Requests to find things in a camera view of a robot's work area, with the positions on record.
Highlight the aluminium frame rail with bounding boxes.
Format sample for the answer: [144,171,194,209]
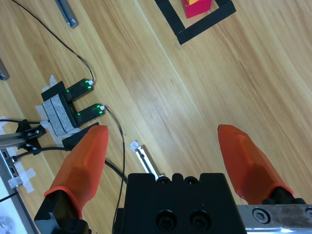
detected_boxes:
[0,148,42,234]

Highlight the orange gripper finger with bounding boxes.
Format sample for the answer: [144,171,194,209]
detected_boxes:
[34,125,109,234]
[217,124,307,205]

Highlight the black forked sensor green lights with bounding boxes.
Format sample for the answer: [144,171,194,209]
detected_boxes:
[58,78,106,128]

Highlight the grey metal bar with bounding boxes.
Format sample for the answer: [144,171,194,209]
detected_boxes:
[0,58,11,81]
[55,0,79,29]

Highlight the aluminium profile with black bracket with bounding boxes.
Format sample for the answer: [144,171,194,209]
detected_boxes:
[0,118,47,151]

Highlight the black tape square outline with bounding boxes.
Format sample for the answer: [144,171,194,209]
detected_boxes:
[154,0,236,46]

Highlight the silver slotted metal bar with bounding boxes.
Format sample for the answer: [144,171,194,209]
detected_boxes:
[135,145,166,182]

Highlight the white tape cross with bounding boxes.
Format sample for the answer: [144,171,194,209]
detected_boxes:
[7,167,37,195]

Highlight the thin black sensor cable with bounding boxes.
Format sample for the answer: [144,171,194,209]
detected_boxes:
[11,0,95,84]
[102,106,127,234]

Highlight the black tape patch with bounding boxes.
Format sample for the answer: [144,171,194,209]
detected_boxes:
[40,81,66,102]
[62,122,100,148]

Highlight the red wooden cube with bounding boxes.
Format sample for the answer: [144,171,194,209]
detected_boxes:
[180,0,212,19]

